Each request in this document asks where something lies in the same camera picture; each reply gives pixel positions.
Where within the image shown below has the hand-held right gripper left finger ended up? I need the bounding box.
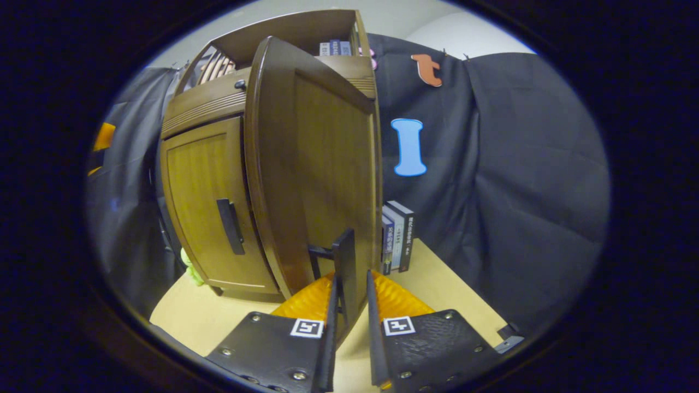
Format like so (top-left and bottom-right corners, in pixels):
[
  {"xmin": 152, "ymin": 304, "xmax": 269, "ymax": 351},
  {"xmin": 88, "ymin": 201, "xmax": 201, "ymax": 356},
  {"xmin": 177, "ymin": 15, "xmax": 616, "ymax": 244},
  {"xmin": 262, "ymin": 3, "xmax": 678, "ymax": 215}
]
[{"xmin": 205, "ymin": 271, "xmax": 339, "ymax": 393}]

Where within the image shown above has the wooden drawer with black knob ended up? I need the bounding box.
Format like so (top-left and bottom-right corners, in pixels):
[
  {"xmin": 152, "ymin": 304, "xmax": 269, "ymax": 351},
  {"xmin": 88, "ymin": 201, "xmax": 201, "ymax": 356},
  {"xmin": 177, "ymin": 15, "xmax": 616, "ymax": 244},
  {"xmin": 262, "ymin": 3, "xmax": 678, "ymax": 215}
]
[{"xmin": 162, "ymin": 55, "xmax": 377, "ymax": 137}]

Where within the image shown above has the blue cover book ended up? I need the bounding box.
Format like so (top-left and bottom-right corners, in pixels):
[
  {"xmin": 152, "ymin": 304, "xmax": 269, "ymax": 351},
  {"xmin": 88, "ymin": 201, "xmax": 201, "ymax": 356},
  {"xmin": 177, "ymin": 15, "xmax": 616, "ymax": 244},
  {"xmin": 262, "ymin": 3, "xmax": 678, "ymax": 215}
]
[{"xmin": 381, "ymin": 215, "xmax": 395, "ymax": 276}]

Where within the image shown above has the green frog plush toy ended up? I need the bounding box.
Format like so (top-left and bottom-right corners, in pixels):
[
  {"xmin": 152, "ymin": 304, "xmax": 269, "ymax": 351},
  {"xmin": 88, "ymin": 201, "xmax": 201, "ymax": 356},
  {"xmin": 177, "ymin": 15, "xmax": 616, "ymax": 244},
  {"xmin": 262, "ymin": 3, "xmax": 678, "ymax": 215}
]
[{"xmin": 180, "ymin": 248, "xmax": 205, "ymax": 287}]

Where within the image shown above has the black backdrop cloth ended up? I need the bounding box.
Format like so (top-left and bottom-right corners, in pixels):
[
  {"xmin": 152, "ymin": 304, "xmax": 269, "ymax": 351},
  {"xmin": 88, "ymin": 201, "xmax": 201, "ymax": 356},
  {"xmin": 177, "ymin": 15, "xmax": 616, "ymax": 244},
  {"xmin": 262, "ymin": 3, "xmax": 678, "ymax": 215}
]
[{"xmin": 87, "ymin": 34, "xmax": 611, "ymax": 334}]

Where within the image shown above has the wooden double-door shoe cabinet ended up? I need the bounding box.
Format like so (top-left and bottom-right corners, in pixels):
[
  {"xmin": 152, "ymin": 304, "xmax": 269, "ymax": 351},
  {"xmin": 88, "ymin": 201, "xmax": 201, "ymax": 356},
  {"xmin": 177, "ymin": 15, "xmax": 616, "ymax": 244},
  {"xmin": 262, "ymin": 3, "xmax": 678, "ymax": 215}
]
[{"xmin": 160, "ymin": 9, "xmax": 383, "ymax": 303}]

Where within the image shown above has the black book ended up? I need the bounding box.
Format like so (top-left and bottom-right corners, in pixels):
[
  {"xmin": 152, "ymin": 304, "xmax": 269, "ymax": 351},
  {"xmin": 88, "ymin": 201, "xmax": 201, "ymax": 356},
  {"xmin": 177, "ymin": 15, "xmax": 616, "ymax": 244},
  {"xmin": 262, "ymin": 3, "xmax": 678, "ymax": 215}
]
[{"xmin": 389, "ymin": 201, "xmax": 416, "ymax": 273}]

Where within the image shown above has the dark grey bracket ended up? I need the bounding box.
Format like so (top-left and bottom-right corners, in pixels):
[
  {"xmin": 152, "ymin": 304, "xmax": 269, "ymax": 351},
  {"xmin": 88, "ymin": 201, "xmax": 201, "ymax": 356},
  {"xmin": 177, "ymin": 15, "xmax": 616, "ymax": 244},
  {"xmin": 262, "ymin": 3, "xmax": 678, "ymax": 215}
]
[{"xmin": 497, "ymin": 323, "xmax": 525, "ymax": 354}]

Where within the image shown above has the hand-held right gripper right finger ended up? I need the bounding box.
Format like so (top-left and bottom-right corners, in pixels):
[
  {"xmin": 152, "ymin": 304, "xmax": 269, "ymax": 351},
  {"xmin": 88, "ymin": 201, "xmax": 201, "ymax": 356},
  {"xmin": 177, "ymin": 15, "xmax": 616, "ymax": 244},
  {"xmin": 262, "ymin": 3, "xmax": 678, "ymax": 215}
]
[{"xmin": 366, "ymin": 270, "xmax": 503, "ymax": 391}]

